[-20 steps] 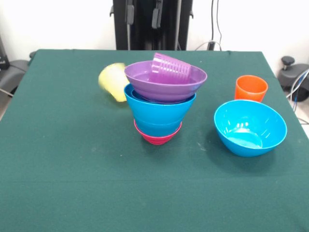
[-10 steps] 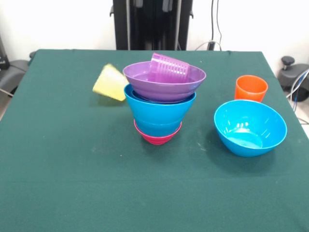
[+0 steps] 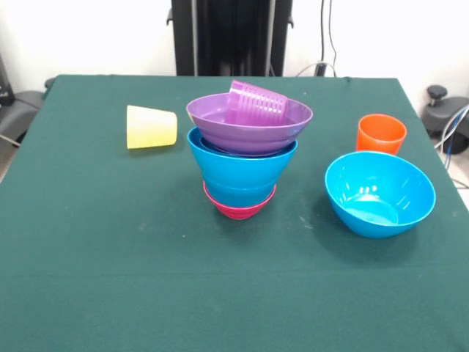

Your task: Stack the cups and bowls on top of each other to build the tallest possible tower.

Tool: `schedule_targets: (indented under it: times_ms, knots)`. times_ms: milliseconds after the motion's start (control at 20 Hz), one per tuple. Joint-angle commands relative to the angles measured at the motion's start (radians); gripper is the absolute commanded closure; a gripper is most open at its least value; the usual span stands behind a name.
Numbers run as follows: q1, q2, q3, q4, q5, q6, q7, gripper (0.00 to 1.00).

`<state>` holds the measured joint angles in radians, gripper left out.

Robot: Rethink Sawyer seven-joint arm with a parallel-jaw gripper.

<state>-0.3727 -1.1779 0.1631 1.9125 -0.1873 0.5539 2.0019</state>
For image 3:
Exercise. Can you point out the purple cup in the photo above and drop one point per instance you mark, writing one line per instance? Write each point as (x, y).
(256, 104)

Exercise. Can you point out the orange cup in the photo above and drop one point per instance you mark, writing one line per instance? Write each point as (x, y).
(381, 137)

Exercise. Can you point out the dark grey chair base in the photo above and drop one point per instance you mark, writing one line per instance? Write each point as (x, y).
(443, 117)

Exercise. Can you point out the grey padded chair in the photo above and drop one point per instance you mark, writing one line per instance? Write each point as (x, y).
(16, 110)

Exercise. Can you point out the black power plug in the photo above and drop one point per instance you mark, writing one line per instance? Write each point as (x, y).
(321, 69)

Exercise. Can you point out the small red bowl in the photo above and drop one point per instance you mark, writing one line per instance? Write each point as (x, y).
(240, 212)

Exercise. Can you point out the yellow cup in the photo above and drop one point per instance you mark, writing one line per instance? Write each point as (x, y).
(150, 128)

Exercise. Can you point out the wide purple bowl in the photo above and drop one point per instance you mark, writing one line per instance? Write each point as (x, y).
(249, 137)

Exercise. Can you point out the dark green tablecloth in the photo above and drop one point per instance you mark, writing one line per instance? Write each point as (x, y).
(227, 278)

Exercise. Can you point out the large blue bowl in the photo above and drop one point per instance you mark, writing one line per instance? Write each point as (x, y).
(379, 198)
(240, 172)

